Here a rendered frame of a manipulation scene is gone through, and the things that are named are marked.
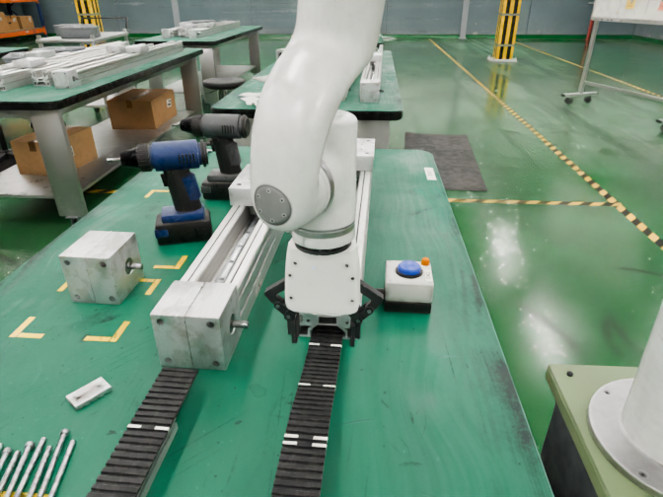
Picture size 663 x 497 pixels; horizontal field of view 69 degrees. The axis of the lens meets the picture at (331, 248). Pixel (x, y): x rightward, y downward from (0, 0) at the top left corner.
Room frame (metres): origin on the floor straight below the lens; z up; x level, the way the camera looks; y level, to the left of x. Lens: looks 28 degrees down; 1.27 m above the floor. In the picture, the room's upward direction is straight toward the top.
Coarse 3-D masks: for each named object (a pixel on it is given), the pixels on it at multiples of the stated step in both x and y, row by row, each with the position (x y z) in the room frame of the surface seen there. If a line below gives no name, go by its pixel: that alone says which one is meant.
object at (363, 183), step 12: (360, 180) 1.11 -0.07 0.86; (360, 192) 1.03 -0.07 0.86; (360, 204) 0.96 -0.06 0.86; (360, 216) 0.90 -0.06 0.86; (360, 228) 0.85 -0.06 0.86; (360, 240) 0.80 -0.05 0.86; (360, 252) 0.75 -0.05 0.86; (360, 264) 0.70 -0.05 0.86; (360, 276) 0.67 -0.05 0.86; (360, 300) 0.65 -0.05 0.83; (300, 324) 0.62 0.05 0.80; (312, 324) 0.62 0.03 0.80; (324, 324) 0.62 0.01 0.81; (336, 324) 0.62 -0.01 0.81; (348, 324) 0.61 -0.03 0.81; (348, 336) 0.62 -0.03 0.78
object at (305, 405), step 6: (294, 402) 0.45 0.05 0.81; (300, 402) 0.45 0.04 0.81; (306, 402) 0.45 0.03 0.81; (312, 402) 0.45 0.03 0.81; (318, 402) 0.45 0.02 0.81; (324, 402) 0.45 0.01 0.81; (330, 402) 0.45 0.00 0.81; (294, 408) 0.44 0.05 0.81; (300, 408) 0.44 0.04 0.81; (306, 408) 0.44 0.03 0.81; (312, 408) 0.44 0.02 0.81; (318, 408) 0.44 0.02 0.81; (324, 408) 0.44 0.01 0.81; (330, 408) 0.44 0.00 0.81
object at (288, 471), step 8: (280, 464) 0.35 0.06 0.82; (288, 464) 0.35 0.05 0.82; (296, 464) 0.35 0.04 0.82; (304, 464) 0.36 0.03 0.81; (280, 472) 0.34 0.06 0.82; (288, 472) 0.34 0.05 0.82; (296, 472) 0.35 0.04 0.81; (304, 472) 0.35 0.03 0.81; (312, 472) 0.35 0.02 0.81; (320, 472) 0.35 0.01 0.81; (296, 480) 0.34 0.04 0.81; (304, 480) 0.34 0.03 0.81; (312, 480) 0.34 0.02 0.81; (320, 480) 0.34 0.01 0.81
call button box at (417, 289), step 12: (396, 264) 0.75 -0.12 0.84; (420, 264) 0.75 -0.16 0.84; (396, 276) 0.71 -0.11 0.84; (408, 276) 0.70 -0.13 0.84; (420, 276) 0.71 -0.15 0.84; (396, 288) 0.69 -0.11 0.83; (408, 288) 0.68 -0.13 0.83; (420, 288) 0.68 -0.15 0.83; (432, 288) 0.68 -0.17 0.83; (396, 300) 0.69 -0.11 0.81; (408, 300) 0.68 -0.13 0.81; (420, 300) 0.68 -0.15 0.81; (408, 312) 0.68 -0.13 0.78; (420, 312) 0.68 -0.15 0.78
